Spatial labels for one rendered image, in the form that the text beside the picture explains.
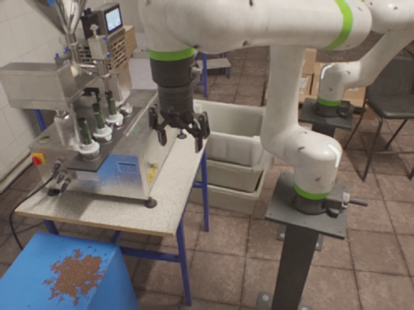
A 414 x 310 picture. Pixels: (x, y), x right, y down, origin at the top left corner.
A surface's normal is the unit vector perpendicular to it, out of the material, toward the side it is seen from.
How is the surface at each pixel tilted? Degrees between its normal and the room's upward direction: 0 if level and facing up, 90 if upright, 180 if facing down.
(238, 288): 0
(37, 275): 0
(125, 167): 90
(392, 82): 77
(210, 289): 0
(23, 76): 90
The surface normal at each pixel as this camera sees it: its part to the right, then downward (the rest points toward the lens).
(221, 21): 0.19, 0.40
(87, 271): -0.04, -0.81
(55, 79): -0.18, 0.59
